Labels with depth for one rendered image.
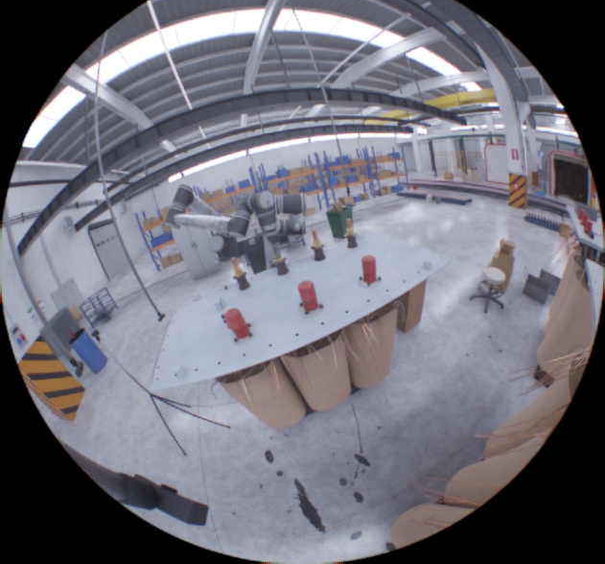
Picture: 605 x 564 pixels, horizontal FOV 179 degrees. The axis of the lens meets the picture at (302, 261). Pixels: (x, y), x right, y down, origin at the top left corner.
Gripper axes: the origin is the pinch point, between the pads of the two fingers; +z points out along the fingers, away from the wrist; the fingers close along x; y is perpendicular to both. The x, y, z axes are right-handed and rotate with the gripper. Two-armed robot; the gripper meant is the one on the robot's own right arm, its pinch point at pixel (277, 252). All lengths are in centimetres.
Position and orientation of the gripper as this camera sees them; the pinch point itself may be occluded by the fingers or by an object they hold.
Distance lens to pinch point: 121.7
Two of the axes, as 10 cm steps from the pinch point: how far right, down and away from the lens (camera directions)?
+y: 8.9, -3.6, 2.9
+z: 2.3, 8.8, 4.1
